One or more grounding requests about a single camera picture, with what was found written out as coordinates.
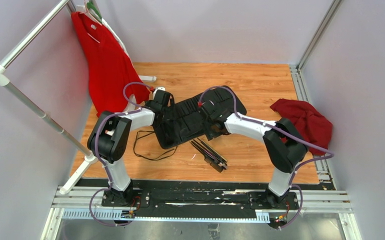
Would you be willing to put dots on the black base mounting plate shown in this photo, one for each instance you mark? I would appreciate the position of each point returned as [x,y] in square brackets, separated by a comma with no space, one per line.
[201,200]

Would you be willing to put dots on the black angled brush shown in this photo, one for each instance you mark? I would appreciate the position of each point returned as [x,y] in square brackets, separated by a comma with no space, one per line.
[212,150]

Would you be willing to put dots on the dark red crumpled cloth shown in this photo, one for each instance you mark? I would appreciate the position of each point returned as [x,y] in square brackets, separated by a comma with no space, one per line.
[312,125]

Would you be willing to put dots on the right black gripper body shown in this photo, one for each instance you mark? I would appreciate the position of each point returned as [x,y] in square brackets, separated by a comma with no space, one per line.
[209,131]

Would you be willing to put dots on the metal clothes rack pole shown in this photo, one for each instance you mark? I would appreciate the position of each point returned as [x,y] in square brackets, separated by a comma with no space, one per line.
[52,72]

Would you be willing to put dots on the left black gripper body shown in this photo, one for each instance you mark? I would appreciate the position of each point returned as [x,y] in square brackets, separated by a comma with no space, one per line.
[171,107]

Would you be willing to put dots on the green white hangers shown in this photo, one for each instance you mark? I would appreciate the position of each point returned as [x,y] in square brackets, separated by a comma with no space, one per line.
[89,9]

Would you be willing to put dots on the aluminium frame post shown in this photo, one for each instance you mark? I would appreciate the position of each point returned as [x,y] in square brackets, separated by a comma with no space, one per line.
[327,18]

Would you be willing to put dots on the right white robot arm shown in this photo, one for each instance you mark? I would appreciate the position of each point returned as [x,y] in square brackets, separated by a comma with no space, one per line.
[285,146]

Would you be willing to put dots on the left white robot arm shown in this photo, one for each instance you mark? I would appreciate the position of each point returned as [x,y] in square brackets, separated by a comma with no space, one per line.
[108,140]

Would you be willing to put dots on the black makeup brush roll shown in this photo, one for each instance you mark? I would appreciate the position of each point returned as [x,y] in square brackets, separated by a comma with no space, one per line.
[187,123]

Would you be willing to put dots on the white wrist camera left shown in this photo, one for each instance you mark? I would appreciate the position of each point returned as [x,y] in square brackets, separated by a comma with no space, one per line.
[160,88]

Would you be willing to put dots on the red hanging shirt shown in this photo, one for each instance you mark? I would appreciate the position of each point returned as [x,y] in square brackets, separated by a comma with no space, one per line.
[112,77]

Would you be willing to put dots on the pink handled makeup brush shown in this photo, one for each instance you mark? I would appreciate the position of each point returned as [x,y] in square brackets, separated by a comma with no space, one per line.
[214,160]

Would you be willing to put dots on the black comb brush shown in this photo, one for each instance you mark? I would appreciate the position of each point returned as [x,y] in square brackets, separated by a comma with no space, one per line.
[208,158]

